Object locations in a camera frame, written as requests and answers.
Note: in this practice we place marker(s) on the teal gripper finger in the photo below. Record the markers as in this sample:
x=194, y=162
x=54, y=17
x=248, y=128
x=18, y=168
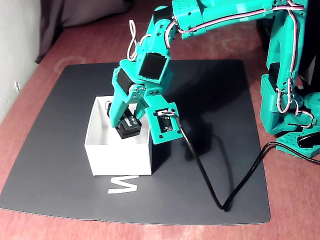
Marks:
x=117, y=110
x=141, y=110

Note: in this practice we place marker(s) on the small black battery pack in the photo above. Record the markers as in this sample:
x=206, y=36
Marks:
x=130, y=128

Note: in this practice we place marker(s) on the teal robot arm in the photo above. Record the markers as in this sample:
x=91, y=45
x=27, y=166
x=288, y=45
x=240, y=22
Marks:
x=225, y=13

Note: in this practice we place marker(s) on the white open cardboard box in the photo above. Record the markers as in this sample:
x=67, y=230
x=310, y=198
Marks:
x=117, y=160

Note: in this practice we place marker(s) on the black desk mat with logo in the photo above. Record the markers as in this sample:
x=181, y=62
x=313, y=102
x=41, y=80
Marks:
x=75, y=195

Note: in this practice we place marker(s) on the dark grey fabric cushion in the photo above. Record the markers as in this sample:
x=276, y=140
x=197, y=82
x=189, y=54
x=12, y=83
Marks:
x=95, y=12

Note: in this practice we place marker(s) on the dark hanging cloth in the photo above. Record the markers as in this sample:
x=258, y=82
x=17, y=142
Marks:
x=50, y=30

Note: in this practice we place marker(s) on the teal wrist camera module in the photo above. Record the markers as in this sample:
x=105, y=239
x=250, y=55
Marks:
x=165, y=127

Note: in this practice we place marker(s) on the teal robot base plate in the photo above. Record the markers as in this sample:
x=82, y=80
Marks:
x=287, y=141

